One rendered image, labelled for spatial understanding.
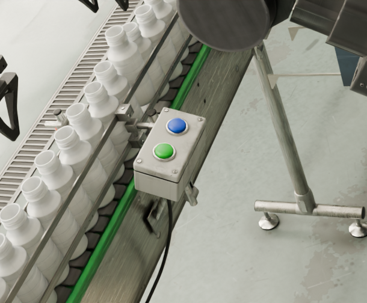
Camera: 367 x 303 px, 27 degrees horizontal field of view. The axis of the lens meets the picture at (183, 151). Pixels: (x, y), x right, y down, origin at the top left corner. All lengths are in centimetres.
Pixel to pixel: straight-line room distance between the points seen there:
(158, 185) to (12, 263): 26
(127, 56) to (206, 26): 81
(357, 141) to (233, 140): 48
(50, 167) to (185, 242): 143
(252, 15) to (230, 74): 116
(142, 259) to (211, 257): 114
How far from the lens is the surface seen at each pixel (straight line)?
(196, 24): 61
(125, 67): 142
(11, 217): 122
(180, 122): 127
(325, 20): 59
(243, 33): 60
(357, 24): 58
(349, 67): 180
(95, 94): 134
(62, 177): 126
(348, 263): 241
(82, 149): 129
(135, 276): 141
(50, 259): 124
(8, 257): 117
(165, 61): 154
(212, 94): 166
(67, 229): 126
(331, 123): 286
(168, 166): 121
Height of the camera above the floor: 189
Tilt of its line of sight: 40 degrees down
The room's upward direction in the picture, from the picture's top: 24 degrees counter-clockwise
